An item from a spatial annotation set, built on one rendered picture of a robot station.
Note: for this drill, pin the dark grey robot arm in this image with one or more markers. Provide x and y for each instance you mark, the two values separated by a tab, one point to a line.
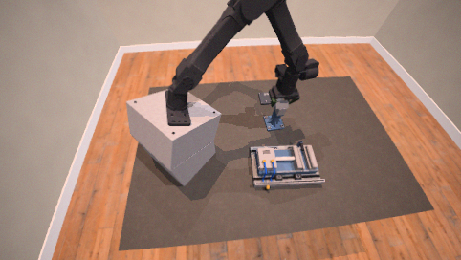
234	18

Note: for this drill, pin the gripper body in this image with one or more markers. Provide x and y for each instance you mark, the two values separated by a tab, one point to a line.
286	91

